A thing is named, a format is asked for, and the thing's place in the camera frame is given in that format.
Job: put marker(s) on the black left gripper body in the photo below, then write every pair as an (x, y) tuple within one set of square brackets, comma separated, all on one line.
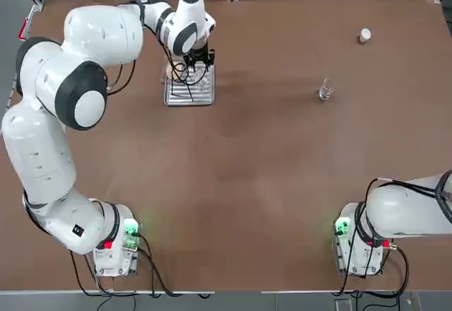
[(197, 54)]

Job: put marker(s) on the small glass beaker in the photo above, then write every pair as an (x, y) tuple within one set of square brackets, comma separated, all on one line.
[(325, 93)]

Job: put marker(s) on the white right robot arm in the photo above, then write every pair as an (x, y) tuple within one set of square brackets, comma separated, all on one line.
[(399, 212)]

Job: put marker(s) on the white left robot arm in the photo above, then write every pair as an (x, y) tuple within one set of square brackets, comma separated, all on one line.
[(99, 32)]

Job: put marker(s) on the white lamp cap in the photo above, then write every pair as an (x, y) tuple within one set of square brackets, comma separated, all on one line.
[(364, 35)]

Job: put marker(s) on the ribbed metal tray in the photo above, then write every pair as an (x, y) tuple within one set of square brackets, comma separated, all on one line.
[(203, 97)]

